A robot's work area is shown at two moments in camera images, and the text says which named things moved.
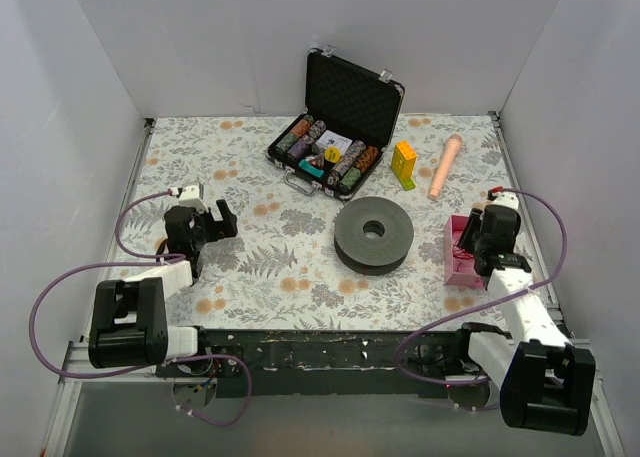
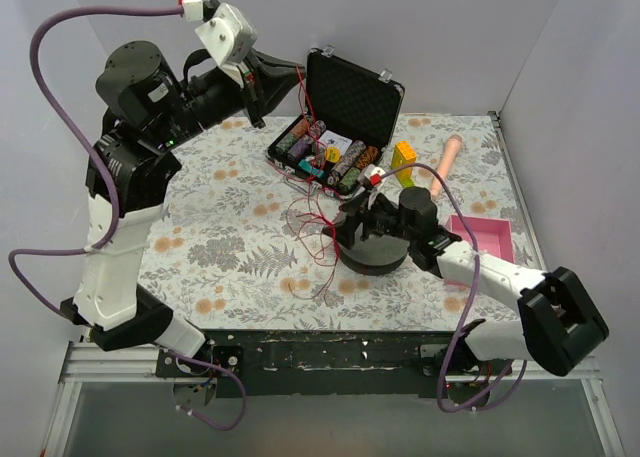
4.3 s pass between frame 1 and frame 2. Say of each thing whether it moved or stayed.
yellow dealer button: stayed
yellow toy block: stayed
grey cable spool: stayed
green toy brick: stayed
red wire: moved
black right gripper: moved
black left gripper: moved
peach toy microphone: stayed
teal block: stayed
